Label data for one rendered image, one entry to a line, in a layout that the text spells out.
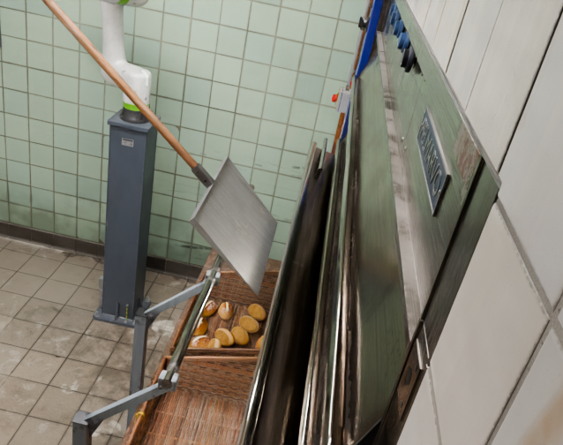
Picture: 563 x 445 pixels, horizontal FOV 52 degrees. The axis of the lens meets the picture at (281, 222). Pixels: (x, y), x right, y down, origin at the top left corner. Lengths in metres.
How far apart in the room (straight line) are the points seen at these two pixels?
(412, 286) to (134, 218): 2.56
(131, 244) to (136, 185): 0.35
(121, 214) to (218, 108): 0.82
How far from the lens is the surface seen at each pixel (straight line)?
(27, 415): 3.05
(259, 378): 1.17
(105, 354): 3.31
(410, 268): 0.69
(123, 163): 3.01
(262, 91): 3.30
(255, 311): 2.65
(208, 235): 1.94
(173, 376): 1.53
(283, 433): 1.13
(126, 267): 3.29
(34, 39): 3.67
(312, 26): 3.20
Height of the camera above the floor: 2.24
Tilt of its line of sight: 28 degrees down
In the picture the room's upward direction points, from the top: 12 degrees clockwise
